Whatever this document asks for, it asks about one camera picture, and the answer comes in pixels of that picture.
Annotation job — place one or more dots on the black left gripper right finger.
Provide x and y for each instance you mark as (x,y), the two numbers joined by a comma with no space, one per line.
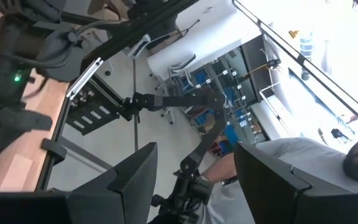
(291,205)

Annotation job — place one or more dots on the black table edge rail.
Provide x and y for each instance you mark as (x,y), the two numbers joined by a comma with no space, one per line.
(54,146)

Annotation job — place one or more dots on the silver aluminium extrusion bar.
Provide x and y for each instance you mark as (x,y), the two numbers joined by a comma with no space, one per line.
(84,77)

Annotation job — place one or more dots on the black ceiling rail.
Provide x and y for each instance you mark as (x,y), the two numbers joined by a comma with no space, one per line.
(322,74)

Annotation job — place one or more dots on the black control box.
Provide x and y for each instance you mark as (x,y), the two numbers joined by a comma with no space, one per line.
(92,109)

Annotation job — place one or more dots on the person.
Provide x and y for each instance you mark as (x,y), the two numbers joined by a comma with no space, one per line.
(306,155)

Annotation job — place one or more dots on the shelf rack blue bins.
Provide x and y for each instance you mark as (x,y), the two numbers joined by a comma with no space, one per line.
(228,93)

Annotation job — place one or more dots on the person's wristwatch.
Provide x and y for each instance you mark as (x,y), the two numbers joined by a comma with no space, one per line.
(228,181)

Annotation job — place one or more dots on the black frame post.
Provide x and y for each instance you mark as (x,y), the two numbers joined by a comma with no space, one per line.
(141,31)

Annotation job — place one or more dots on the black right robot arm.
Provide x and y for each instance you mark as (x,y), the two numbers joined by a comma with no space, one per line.
(54,53)

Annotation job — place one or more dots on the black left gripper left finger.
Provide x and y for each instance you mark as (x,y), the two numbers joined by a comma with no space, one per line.
(104,205)

